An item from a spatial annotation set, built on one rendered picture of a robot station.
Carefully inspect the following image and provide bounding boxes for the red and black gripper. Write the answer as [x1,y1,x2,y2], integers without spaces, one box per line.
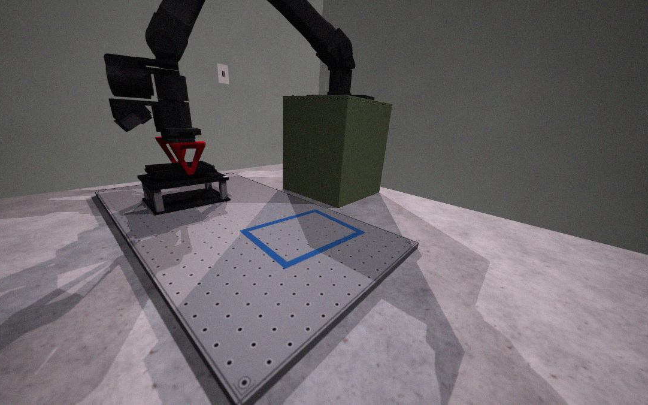
[155,101,205,175]

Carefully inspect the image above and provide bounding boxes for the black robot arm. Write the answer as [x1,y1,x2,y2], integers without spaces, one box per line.
[104,0,374,132]

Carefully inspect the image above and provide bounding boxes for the blue tape outline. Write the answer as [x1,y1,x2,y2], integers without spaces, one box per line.
[240,209,365,269]

